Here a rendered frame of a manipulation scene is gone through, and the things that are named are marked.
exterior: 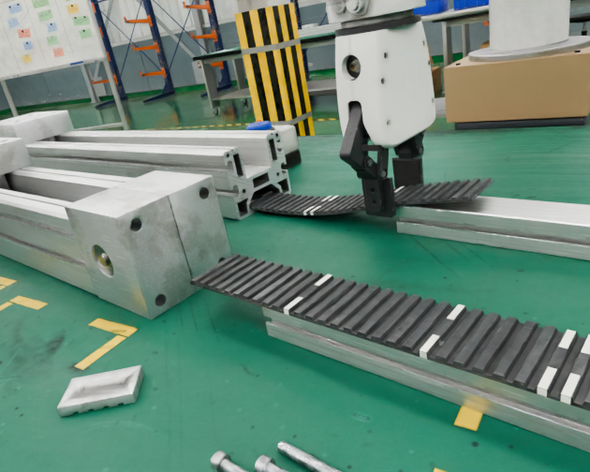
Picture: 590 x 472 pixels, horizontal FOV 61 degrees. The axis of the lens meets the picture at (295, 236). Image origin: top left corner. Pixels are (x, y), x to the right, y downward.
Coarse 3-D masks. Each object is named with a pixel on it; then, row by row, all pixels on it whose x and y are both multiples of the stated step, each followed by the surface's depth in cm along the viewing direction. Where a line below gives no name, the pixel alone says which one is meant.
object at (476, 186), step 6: (474, 180) 46; (486, 180) 45; (492, 180) 46; (468, 186) 45; (474, 186) 45; (480, 186) 44; (486, 186) 45; (462, 192) 44; (468, 192) 44; (474, 192) 43; (480, 192) 44; (456, 198) 43; (462, 198) 43; (468, 198) 43; (474, 198) 43
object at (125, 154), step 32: (32, 160) 94; (64, 160) 85; (96, 160) 80; (128, 160) 73; (160, 160) 66; (192, 160) 61; (224, 160) 57; (256, 160) 65; (224, 192) 62; (288, 192) 67
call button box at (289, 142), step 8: (272, 128) 77; (280, 128) 77; (288, 128) 77; (288, 136) 77; (296, 136) 78; (280, 144) 76; (288, 144) 77; (296, 144) 78; (288, 152) 77; (296, 152) 79; (288, 160) 78; (296, 160) 79; (288, 168) 78
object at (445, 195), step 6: (456, 180) 48; (468, 180) 47; (450, 186) 47; (456, 186) 46; (462, 186) 46; (444, 192) 46; (450, 192) 45; (456, 192) 45; (432, 198) 45; (438, 198) 45; (444, 198) 44; (450, 198) 44
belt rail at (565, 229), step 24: (408, 216) 48; (432, 216) 46; (456, 216) 44; (480, 216) 43; (504, 216) 42; (528, 216) 41; (552, 216) 40; (576, 216) 39; (456, 240) 46; (480, 240) 44; (504, 240) 42; (528, 240) 41; (552, 240) 41; (576, 240) 39
